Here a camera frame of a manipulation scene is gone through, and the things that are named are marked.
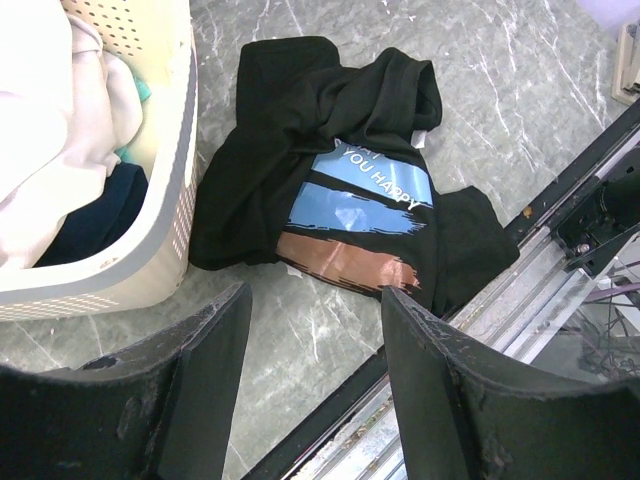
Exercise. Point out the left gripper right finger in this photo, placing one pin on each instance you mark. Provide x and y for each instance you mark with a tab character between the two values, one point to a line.
467	411

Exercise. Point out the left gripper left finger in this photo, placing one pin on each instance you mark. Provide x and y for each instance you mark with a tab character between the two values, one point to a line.
161	408

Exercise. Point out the black t shirt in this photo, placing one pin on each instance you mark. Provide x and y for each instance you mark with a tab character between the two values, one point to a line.
321	172

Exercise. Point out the white t shirt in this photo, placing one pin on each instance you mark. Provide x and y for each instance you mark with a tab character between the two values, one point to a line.
69	110

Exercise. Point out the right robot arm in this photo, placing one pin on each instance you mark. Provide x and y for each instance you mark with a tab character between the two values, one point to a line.
604	221

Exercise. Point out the white laundry basket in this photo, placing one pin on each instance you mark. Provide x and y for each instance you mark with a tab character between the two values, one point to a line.
147	264

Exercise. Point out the navy blue garment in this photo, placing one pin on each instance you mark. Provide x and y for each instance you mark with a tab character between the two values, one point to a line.
97	225

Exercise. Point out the white label tag device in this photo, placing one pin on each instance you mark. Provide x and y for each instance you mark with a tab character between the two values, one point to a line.
625	83

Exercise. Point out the aluminium mounting rail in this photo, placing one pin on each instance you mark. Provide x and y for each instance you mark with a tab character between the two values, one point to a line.
567	323

